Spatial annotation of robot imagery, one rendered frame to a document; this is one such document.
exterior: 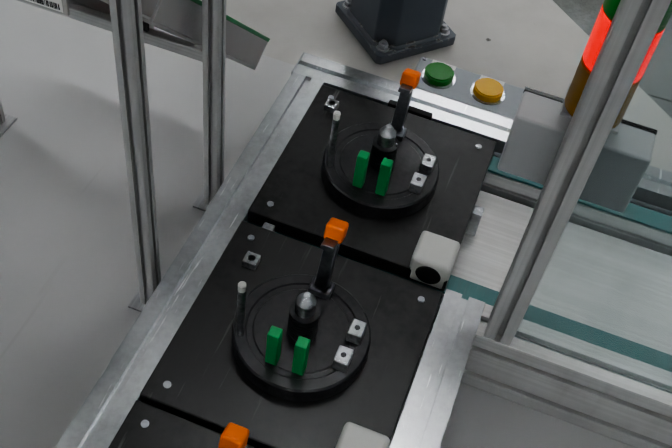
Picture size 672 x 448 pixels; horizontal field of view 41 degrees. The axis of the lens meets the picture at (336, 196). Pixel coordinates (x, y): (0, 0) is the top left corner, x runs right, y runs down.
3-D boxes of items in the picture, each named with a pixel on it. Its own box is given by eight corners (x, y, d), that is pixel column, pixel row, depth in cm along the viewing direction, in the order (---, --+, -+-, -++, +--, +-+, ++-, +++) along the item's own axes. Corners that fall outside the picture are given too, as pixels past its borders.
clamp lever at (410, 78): (390, 123, 111) (406, 66, 108) (405, 128, 111) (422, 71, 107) (383, 133, 108) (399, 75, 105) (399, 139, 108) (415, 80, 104)
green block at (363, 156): (355, 178, 105) (360, 149, 102) (364, 182, 105) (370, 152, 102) (351, 185, 105) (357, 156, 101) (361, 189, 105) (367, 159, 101)
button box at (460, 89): (414, 86, 131) (421, 53, 126) (554, 132, 128) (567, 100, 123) (399, 117, 126) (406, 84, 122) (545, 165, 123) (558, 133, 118)
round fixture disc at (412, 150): (344, 119, 115) (346, 108, 113) (449, 154, 113) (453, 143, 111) (304, 194, 106) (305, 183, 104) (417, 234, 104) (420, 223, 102)
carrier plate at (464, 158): (320, 94, 120) (322, 82, 119) (494, 152, 116) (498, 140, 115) (246, 221, 105) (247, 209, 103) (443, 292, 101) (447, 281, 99)
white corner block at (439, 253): (417, 249, 105) (423, 227, 102) (454, 262, 104) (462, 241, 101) (405, 279, 102) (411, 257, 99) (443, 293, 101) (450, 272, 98)
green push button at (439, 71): (427, 68, 126) (429, 57, 124) (454, 77, 125) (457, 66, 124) (419, 86, 123) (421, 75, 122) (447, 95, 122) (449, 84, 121)
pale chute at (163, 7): (173, 30, 120) (186, -1, 120) (255, 70, 117) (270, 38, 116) (48, -25, 93) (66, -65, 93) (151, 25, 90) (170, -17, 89)
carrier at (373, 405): (241, 230, 104) (244, 155, 94) (440, 302, 100) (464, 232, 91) (139, 405, 88) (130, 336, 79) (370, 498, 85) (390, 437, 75)
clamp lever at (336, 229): (315, 277, 95) (331, 215, 91) (333, 283, 95) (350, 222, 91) (304, 293, 92) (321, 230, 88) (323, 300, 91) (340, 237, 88)
